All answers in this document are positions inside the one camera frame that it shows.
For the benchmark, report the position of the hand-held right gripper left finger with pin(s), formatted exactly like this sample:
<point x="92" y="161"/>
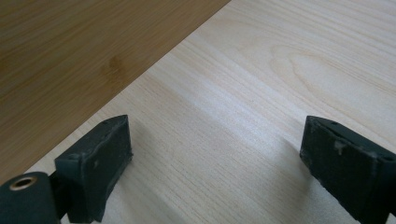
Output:
<point x="93" y="168"/>

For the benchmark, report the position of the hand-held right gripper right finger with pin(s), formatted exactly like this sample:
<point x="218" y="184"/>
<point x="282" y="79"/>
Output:
<point x="348" y="168"/>

